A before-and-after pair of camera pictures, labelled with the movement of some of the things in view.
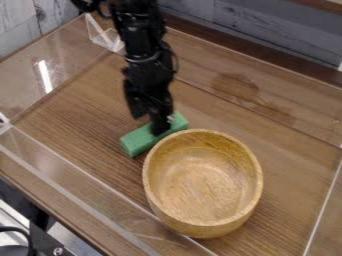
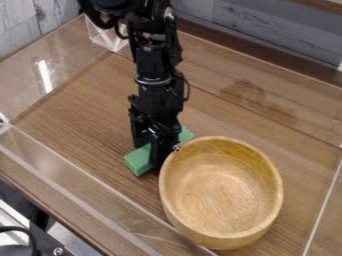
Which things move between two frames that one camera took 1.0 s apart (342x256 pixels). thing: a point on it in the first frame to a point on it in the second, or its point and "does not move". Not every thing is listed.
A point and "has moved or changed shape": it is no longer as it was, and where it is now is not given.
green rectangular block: x=141 y=139 has moved or changed shape
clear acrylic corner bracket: x=103 y=36 does not move
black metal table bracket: x=43 y=244 does not move
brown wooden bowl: x=203 y=182 has moved or changed shape
